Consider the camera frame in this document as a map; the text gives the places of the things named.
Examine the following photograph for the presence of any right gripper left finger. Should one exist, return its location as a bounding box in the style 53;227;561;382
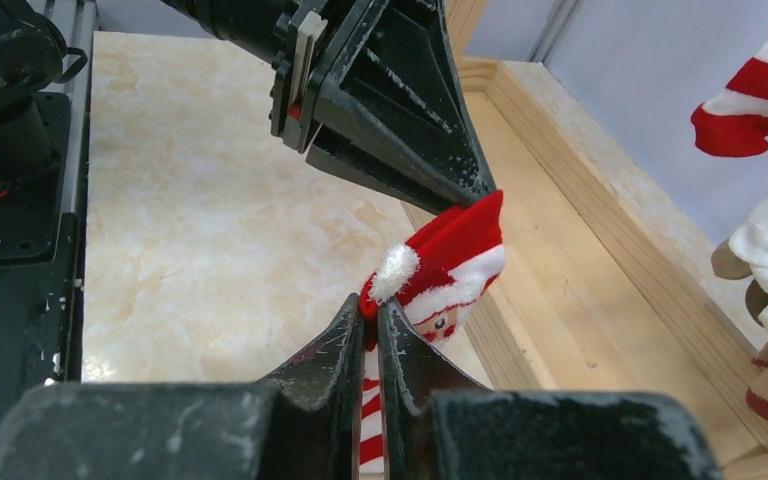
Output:
0;295;364;479

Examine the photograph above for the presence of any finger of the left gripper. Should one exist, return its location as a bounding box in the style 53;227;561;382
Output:
306;1;496;214

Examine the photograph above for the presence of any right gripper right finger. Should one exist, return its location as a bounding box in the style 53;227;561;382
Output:
377;300;722;480

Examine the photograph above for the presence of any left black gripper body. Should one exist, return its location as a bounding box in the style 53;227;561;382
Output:
269;1;370;153

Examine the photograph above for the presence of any red white striped sock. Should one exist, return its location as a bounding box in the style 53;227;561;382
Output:
691;39;768;158

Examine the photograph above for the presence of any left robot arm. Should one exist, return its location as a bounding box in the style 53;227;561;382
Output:
0;0;502;215

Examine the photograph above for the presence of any wooden drying rack frame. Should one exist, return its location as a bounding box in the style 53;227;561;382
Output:
447;1;768;479

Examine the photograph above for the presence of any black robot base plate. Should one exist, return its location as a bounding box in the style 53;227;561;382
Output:
0;92;88;421

